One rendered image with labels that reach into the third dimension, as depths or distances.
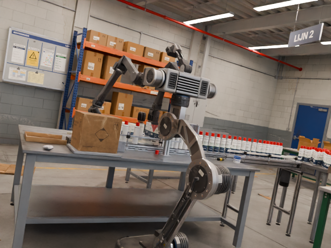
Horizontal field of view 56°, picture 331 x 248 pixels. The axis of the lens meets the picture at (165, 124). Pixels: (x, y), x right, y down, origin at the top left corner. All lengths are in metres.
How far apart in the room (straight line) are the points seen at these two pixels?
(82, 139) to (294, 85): 9.50
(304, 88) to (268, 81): 1.16
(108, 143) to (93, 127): 0.17
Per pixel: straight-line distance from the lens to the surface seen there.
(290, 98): 11.18
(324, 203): 3.35
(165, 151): 2.86
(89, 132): 2.32
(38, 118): 7.02
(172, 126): 2.15
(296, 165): 4.16
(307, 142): 8.21
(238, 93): 10.14
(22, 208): 2.39
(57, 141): 2.60
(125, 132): 2.82
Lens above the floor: 1.26
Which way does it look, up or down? 3 degrees down
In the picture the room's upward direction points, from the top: 10 degrees clockwise
